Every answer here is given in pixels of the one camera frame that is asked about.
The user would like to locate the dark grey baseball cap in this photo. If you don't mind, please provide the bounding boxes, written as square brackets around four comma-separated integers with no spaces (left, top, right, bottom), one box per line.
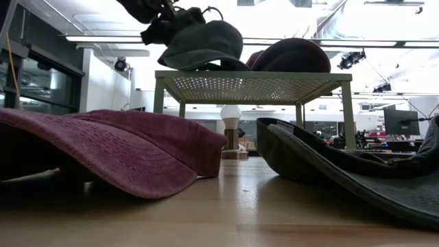
[156,19,251,72]
[256,115,439,230]

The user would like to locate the long ceiling light strip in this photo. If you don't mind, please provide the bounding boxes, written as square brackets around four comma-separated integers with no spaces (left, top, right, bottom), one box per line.
[64,35,439,48]

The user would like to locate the green perforated metal shelf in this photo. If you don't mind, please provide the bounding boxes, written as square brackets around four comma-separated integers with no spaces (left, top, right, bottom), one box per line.
[153,70,357,150]

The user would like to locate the white globe wooden lamp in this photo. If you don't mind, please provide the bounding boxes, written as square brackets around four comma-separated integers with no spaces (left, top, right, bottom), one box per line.
[219,104,250,161]

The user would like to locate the black monitor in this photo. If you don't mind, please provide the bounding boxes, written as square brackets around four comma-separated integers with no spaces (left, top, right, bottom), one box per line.
[383,108,433,137]

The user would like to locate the yellow power cord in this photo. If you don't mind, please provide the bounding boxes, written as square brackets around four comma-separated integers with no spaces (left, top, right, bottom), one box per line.
[5,32,17,110]

